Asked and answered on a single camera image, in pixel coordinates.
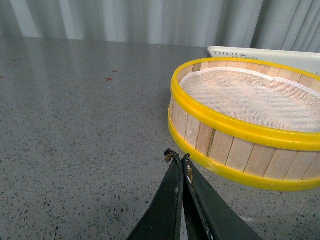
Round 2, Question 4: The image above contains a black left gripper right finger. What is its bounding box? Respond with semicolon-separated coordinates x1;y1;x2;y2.
182;154;261;240

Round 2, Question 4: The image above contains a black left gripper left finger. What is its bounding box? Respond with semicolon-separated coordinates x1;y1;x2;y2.
128;148;183;240

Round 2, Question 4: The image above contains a white rectangular bear tray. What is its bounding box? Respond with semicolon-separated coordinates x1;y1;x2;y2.
207;46;320;76

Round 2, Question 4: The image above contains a grey pleated curtain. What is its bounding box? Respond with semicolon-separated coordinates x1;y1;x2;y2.
0;0;320;53

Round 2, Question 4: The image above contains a yellow rimmed bamboo steamer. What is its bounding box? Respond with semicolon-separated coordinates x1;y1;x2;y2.
168;57;320;191

